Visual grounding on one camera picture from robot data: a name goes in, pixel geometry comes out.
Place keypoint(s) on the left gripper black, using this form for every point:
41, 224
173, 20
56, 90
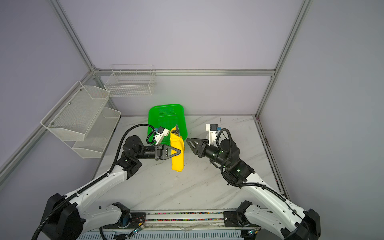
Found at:
161, 152

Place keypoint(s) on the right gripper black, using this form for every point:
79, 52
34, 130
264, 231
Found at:
200, 146

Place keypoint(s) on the green plastic basket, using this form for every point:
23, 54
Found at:
169, 116

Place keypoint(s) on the silver knife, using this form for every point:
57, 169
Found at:
177, 130

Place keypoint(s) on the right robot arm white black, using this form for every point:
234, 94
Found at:
281, 217

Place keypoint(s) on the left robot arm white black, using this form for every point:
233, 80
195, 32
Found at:
124, 168

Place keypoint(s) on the white mesh two-tier shelf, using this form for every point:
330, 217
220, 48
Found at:
83, 121

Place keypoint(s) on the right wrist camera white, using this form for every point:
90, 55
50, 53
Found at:
213, 131

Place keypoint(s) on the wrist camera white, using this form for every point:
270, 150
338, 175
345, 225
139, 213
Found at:
213, 131
160, 133

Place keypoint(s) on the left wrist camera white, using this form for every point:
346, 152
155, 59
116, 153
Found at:
160, 133

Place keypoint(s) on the aluminium front rail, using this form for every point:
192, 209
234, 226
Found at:
186, 220

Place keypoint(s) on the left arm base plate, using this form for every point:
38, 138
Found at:
130, 221

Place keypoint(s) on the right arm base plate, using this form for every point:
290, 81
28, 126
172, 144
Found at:
235, 219

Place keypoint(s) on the white wire basket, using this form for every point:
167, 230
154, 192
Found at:
131, 81

